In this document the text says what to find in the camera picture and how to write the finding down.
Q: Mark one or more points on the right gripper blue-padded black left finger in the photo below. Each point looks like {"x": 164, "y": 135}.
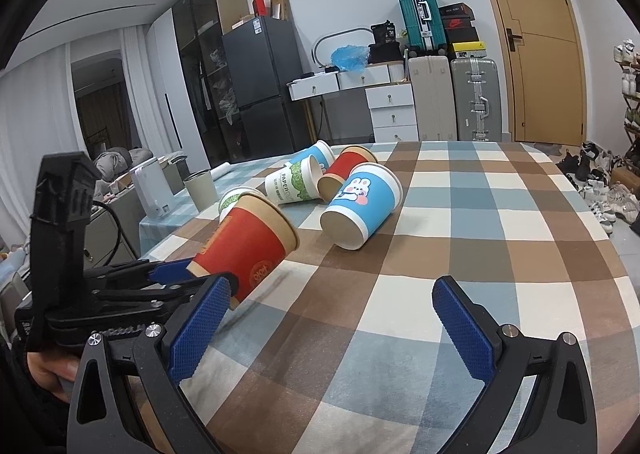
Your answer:
{"x": 105, "y": 418}

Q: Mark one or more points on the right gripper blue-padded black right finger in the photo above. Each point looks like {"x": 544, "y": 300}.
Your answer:
{"x": 559, "y": 416}

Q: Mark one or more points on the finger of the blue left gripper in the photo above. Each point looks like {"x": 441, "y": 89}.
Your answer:
{"x": 173, "y": 272}

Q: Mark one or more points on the large red kraft paper cup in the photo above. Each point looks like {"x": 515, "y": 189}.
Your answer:
{"x": 249, "y": 243}

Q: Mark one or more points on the white green paper cup front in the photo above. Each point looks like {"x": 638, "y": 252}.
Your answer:
{"x": 231, "y": 197}

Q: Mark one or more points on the white green paper cup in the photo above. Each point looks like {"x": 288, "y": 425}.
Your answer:
{"x": 231, "y": 197}
{"x": 294, "y": 183}

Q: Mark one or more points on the grey-green tumbler cup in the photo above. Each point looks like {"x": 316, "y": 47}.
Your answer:
{"x": 202, "y": 190}

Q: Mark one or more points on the white green paper cup rear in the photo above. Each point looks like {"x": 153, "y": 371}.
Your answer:
{"x": 294, "y": 183}

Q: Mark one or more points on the small red kraft paper cup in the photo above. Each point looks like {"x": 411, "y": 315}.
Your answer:
{"x": 351, "y": 156}

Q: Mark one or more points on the blue white paper cup rear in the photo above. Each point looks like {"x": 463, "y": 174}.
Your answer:
{"x": 321, "y": 151}

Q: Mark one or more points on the blue bunny paper cup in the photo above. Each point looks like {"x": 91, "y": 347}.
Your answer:
{"x": 370, "y": 194}

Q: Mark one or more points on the person's left hand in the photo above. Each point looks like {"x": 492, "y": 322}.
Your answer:
{"x": 48, "y": 369}

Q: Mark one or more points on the grey side cabinet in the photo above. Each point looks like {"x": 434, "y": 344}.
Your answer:
{"x": 101, "y": 232}

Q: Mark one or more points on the pile of grey jackets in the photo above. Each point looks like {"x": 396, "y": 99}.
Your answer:
{"x": 118, "y": 160}

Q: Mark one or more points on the white curtain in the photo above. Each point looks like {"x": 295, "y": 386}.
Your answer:
{"x": 39, "y": 117}

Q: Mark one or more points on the checkered tablecloth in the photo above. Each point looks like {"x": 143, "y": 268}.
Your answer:
{"x": 341, "y": 351}

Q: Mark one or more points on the black refrigerator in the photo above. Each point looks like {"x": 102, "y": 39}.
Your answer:
{"x": 263, "y": 59}

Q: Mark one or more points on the pile of shoes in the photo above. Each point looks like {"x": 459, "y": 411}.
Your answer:
{"x": 591, "y": 173}

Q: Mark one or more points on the dark glass display cabinet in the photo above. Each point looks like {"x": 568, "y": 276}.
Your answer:
{"x": 200, "y": 26}

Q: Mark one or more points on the red box on fridge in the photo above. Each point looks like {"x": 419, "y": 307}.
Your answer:
{"x": 260, "y": 8}

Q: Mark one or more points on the white drawer desk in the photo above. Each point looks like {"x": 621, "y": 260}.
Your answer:
{"x": 388, "y": 92}

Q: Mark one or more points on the blue plastic bag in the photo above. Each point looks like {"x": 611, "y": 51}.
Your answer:
{"x": 351, "y": 58}

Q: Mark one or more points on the cardboard box on fridge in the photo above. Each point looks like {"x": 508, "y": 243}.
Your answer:
{"x": 280, "y": 9}

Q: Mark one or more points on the black bag on desk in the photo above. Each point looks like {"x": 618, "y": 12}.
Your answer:
{"x": 386, "y": 47}

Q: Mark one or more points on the silver aluminium suitcase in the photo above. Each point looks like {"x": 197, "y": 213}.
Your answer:
{"x": 477, "y": 99}

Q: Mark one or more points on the beige suitcase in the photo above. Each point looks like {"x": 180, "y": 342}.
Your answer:
{"x": 431, "y": 83}

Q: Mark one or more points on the teal suitcase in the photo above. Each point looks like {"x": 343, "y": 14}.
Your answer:
{"x": 425, "y": 31}

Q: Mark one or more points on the wooden door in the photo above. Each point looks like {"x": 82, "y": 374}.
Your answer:
{"x": 545, "y": 77}

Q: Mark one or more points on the stack of shoe boxes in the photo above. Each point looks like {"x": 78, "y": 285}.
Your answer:
{"x": 458, "y": 22}

